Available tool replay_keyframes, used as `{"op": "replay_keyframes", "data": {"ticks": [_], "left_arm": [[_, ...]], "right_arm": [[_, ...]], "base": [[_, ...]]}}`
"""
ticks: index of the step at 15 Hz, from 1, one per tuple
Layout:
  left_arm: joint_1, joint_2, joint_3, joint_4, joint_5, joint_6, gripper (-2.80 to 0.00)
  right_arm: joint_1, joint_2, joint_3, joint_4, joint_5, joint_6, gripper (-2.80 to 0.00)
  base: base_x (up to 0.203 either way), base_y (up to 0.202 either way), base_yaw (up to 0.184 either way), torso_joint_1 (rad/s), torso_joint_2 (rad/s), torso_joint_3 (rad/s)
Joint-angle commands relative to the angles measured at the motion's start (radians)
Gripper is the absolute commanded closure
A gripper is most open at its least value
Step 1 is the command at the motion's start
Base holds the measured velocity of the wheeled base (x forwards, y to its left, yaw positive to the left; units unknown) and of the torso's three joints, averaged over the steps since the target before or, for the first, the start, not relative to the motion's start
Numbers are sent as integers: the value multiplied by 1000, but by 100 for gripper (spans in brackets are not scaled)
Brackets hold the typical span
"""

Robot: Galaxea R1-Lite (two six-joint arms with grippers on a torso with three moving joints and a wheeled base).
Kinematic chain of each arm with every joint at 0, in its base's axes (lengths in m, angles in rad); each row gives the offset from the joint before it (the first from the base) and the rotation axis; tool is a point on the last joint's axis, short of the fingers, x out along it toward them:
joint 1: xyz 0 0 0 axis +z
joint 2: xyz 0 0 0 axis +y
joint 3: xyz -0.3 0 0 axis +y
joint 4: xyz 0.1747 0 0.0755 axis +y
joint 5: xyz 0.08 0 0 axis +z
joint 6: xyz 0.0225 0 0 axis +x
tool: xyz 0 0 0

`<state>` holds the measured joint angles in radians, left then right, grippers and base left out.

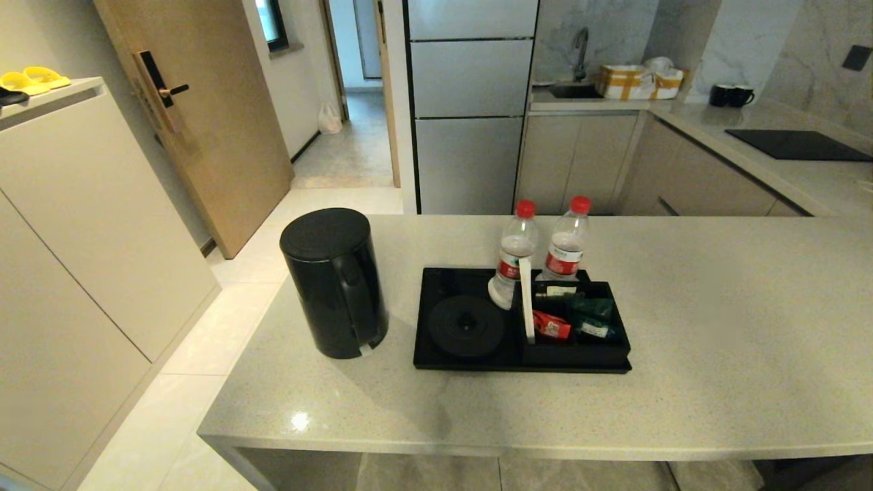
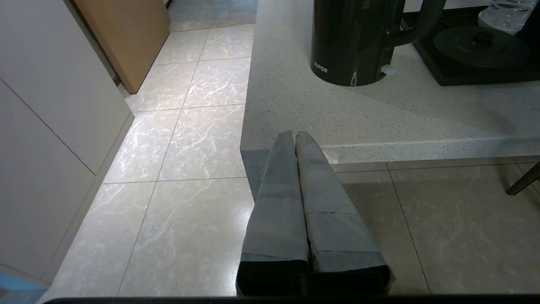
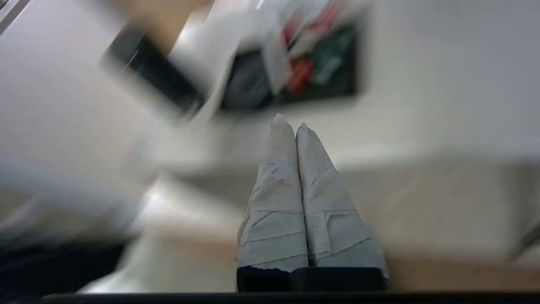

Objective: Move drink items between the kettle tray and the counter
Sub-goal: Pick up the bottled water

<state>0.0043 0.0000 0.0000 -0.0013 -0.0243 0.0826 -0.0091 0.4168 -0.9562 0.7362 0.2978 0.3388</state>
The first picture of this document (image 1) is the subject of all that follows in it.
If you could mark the black electric kettle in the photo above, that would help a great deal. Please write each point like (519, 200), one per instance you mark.
(334, 286)

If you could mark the red-capped water bottle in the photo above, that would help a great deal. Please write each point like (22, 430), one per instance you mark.
(515, 252)
(566, 245)

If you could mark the round black kettle base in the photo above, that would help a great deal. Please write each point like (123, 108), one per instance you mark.
(467, 326)

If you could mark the red snack packet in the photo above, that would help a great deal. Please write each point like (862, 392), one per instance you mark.
(551, 325)

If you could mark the green tea packet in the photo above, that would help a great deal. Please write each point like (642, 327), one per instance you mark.
(593, 307)
(597, 331)

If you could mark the long white sachet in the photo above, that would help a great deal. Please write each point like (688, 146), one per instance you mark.
(526, 300)

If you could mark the black serving tray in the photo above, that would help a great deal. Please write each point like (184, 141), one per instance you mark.
(470, 365)

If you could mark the dark sachet with white label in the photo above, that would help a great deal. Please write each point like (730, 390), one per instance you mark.
(559, 291)

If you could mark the grey refrigerator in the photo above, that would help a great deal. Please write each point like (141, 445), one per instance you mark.
(470, 102)

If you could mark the beige kitchen base cabinets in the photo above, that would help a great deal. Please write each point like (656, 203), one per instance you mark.
(580, 162)

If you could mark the white plastic bag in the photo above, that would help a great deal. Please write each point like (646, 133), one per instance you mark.
(329, 118)

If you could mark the black compartment organizer box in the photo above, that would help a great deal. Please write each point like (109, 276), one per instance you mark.
(580, 351)

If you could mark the dark kitchen sink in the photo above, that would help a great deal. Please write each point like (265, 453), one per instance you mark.
(576, 90)

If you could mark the metal kitchen faucet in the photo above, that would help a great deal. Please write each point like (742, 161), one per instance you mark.
(582, 52)

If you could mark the wooden door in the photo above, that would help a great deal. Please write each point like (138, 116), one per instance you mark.
(204, 136)

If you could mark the cardboard box with yellow tape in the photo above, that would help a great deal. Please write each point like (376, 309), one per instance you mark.
(638, 83)

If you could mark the dark window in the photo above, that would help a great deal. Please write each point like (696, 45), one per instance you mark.
(271, 25)

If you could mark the black mug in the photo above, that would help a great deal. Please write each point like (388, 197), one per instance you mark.
(741, 95)
(719, 95)

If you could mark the white tall cabinet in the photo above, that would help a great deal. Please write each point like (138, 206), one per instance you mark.
(89, 239)

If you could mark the black induction cooktop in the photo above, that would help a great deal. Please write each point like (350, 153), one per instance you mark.
(798, 144)

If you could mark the yellow slipper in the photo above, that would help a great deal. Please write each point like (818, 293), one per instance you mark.
(20, 83)
(44, 75)

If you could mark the black item on cabinet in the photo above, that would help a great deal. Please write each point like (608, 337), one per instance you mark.
(10, 97)

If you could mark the black wall switch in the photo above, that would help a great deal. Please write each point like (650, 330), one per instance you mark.
(856, 58)

